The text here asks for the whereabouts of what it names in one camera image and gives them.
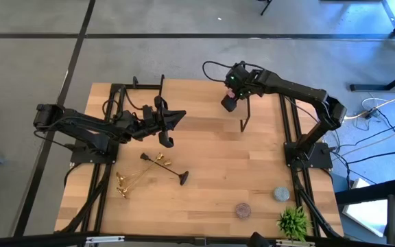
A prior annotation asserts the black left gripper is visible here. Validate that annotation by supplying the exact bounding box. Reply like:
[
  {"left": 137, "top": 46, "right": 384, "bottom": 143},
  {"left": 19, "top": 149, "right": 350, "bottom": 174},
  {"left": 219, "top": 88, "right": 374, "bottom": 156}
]
[{"left": 128, "top": 95, "right": 187, "bottom": 148}]

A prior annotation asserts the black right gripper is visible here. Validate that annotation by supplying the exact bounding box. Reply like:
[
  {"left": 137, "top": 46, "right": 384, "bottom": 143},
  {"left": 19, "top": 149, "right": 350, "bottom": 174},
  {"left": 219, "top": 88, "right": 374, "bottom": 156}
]
[{"left": 221, "top": 61, "right": 263, "bottom": 113}]

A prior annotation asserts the black candlestick holder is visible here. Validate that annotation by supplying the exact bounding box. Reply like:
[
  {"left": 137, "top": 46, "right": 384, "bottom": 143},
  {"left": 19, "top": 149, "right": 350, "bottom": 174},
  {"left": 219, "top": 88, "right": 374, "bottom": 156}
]
[{"left": 139, "top": 152, "right": 190, "bottom": 186}]

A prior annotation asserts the gold candlestick holder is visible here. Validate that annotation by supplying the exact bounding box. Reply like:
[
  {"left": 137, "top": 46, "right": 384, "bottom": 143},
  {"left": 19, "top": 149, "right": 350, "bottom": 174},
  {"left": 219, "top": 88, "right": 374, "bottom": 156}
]
[
  {"left": 115, "top": 159, "right": 173, "bottom": 186},
  {"left": 116, "top": 153, "right": 165, "bottom": 199}
]

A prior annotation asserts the maroon patterned candle tin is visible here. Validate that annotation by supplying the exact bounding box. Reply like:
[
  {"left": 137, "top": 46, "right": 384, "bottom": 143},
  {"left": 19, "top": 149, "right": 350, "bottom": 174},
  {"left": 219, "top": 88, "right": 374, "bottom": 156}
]
[{"left": 235, "top": 202, "right": 252, "bottom": 220}]

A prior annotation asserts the blue patterned candle tin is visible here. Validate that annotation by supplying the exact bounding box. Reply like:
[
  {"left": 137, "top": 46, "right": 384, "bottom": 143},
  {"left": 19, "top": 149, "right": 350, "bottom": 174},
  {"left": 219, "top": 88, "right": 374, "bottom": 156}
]
[{"left": 273, "top": 186, "right": 291, "bottom": 202}]

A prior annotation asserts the wooden shelf with black legs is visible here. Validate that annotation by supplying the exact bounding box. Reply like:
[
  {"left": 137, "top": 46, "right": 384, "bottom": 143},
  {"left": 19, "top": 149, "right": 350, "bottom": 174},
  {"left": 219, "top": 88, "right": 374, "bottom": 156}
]
[{"left": 158, "top": 74, "right": 252, "bottom": 133}]

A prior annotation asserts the black tripod leg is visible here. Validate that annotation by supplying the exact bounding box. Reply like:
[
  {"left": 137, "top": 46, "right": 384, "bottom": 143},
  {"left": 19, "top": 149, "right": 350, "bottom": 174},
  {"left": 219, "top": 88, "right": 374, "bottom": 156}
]
[{"left": 259, "top": 0, "right": 273, "bottom": 16}]

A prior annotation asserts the black desk leg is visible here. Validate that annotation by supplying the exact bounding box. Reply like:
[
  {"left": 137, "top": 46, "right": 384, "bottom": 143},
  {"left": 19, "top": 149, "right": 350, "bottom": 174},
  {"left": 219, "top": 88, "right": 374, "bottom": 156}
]
[{"left": 350, "top": 64, "right": 395, "bottom": 93}]

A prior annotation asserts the green artificial plant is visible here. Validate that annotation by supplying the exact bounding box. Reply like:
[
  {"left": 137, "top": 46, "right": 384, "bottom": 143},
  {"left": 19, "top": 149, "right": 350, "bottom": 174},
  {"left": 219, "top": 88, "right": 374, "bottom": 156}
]
[{"left": 276, "top": 205, "right": 311, "bottom": 243}]

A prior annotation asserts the black beam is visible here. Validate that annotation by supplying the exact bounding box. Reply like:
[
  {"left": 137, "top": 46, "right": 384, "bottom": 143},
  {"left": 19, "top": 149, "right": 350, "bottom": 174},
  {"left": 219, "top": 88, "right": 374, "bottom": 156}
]
[{"left": 334, "top": 178, "right": 395, "bottom": 207}]

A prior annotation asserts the white flat panel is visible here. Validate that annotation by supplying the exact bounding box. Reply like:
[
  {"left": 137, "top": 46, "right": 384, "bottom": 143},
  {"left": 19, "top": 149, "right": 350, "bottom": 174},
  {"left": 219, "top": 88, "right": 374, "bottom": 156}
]
[{"left": 341, "top": 198, "right": 389, "bottom": 237}]

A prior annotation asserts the black aluminium table frame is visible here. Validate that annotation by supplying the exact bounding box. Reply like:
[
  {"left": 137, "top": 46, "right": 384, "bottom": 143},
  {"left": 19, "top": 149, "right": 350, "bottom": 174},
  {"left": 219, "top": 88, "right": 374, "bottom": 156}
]
[{"left": 55, "top": 75, "right": 344, "bottom": 247}]

